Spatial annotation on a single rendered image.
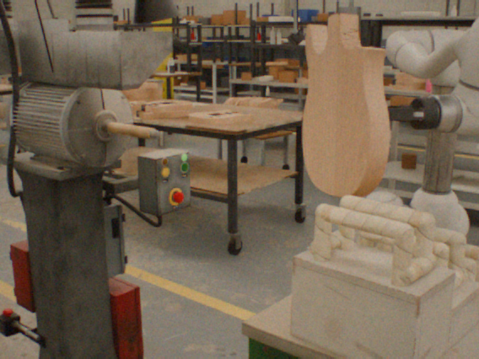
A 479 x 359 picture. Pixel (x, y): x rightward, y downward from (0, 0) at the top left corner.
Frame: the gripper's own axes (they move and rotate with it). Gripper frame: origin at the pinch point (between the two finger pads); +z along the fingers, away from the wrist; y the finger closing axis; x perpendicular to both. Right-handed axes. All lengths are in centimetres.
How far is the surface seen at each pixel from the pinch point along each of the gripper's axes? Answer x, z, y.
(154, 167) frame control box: -19, 35, 72
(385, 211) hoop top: -17.6, 4.6, -24.2
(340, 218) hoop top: -18.4, 14.0, -24.6
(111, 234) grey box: -44, 49, 89
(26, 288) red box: -63, 79, 93
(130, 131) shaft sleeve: -6, 45, 48
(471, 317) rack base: -41, -17, -24
